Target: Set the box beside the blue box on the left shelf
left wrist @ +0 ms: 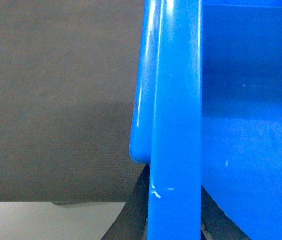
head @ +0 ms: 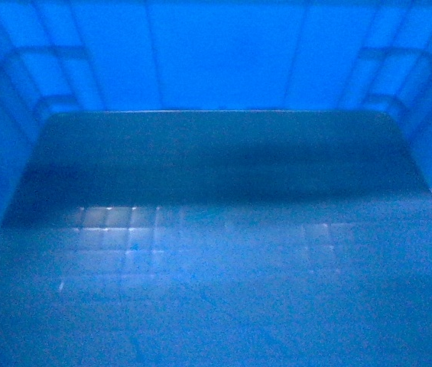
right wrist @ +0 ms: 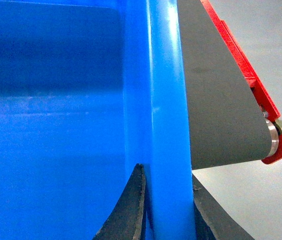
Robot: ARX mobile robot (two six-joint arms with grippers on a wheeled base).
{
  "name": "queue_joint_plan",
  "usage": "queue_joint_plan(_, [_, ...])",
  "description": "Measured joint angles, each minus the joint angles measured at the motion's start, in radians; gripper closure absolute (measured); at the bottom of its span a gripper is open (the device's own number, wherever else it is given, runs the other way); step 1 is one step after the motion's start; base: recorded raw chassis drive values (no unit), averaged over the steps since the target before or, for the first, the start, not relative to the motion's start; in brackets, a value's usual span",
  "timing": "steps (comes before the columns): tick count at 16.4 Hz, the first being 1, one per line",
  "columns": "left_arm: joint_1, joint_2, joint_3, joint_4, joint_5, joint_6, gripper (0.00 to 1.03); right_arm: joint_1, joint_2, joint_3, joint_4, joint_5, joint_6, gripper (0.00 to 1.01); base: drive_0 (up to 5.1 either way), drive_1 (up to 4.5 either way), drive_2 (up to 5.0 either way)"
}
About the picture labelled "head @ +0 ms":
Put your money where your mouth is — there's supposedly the large blue plastic crate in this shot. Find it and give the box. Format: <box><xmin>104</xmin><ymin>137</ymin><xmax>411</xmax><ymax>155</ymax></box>
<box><xmin>0</xmin><ymin>0</ymin><xmax>432</xmax><ymax>367</ymax></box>

